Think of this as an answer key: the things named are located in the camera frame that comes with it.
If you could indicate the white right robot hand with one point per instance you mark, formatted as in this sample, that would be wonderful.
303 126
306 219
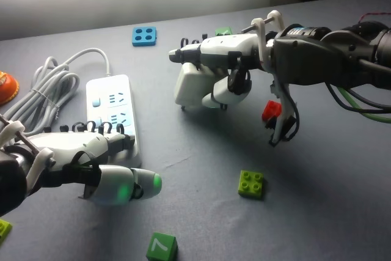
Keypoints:
226 45

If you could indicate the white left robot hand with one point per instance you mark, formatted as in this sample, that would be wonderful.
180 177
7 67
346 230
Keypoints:
70 148

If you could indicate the white charger adapter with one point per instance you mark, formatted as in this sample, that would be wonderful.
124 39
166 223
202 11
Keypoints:
189 85

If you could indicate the white power strip blue sockets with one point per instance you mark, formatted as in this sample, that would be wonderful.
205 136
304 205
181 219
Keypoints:
107 102

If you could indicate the green block with white mark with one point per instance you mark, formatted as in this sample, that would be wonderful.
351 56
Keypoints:
224 31

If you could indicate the red toy brick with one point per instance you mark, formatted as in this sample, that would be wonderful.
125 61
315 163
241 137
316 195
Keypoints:
271 109

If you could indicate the blue block with four holes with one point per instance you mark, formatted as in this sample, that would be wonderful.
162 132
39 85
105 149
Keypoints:
144 36

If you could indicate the orange toy with yellow top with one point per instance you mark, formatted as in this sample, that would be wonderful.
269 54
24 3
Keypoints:
7 90

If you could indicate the lime green toy brick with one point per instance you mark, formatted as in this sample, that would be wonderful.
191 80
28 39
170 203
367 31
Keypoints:
3 230
251 185

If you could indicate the grey table cloth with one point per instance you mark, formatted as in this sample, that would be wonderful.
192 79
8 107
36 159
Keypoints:
198 151

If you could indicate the green cube with number seven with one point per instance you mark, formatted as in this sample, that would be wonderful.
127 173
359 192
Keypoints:
160 247

